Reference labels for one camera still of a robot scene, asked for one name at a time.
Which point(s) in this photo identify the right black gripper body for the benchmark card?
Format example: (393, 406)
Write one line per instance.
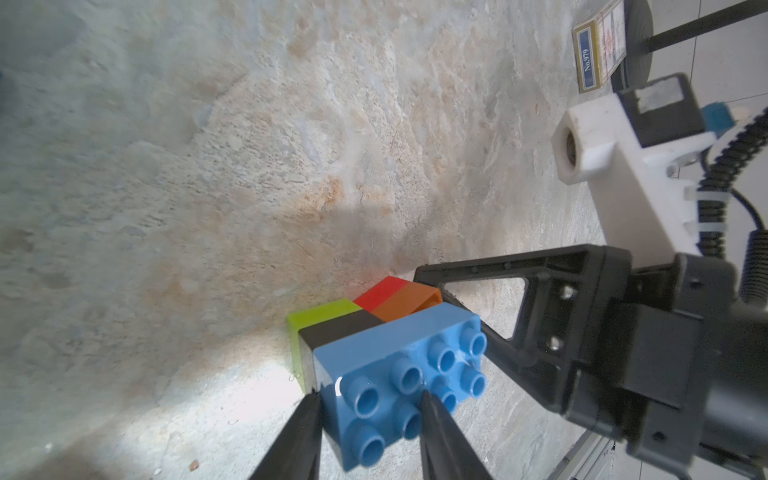
(679, 371)

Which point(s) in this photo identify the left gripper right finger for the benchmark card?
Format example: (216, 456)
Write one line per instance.
(445, 452)

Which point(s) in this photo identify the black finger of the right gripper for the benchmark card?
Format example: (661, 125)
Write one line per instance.
(553, 349)

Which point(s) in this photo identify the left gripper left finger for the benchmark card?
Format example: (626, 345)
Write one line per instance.
(296, 452)

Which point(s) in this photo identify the light blue long lego brick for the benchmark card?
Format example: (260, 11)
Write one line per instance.
(371, 382)

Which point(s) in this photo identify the black lego brick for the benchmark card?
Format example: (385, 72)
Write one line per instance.
(319, 334)

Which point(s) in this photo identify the lime green lego brick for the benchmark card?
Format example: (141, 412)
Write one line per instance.
(299, 320)

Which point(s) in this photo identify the red orange lego brick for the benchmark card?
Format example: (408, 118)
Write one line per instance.
(394, 298)

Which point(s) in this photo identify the black stand with round disc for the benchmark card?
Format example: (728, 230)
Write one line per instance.
(642, 42)

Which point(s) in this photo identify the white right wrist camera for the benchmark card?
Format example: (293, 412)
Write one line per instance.
(622, 145)

